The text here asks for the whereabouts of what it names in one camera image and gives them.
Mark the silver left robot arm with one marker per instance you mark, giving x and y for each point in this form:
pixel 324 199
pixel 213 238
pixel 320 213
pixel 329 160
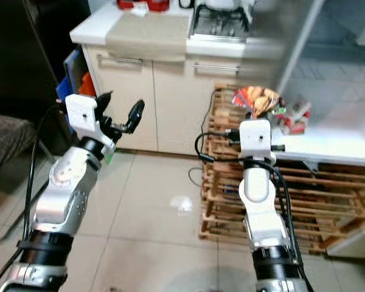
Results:
pixel 67 194

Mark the orange printed snack bag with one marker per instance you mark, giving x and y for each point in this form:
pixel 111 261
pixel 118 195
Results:
pixel 255 98

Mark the wooden slatted rack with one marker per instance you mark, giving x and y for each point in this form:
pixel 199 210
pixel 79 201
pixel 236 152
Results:
pixel 225 188

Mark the white cooking pot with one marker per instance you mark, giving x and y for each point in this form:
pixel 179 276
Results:
pixel 216 4

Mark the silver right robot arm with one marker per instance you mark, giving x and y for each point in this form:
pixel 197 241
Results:
pixel 258 213

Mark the cream kitchen cabinet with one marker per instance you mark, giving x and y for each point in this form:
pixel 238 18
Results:
pixel 170 109

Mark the red pot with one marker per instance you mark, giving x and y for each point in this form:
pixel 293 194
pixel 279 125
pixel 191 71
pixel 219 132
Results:
pixel 143 4

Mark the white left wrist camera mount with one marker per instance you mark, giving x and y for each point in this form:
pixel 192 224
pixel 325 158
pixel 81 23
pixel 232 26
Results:
pixel 85 115

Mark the beige counter cloth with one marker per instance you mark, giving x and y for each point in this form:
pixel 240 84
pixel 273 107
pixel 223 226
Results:
pixel 146 36

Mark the steel gas stove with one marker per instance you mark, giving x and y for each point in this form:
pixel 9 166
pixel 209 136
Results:
pixel 219 27

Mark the dark cushioned metal chair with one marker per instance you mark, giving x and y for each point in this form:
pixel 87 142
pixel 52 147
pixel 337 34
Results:
pixel 9 146

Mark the red and green snack package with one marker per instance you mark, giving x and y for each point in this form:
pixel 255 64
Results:
pixel 295 115

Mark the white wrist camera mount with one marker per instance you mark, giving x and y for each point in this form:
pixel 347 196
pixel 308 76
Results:
pixel 85 115
pixel 255 139

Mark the black mug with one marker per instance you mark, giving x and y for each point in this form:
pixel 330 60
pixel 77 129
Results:
pixel 185 3

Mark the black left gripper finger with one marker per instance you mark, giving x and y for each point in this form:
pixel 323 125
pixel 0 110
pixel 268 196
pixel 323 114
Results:
pixel 105 103
pixel 135 115

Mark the blue board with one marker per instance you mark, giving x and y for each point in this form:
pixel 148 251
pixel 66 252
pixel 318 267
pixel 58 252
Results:
pixel 73 73

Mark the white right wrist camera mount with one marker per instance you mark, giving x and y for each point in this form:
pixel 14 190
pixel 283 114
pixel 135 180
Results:
pixel 255 139

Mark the dark brown cupboard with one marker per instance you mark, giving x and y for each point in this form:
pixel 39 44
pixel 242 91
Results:
pixel 24 55

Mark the orange board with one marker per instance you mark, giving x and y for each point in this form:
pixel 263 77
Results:
pixel 86 85

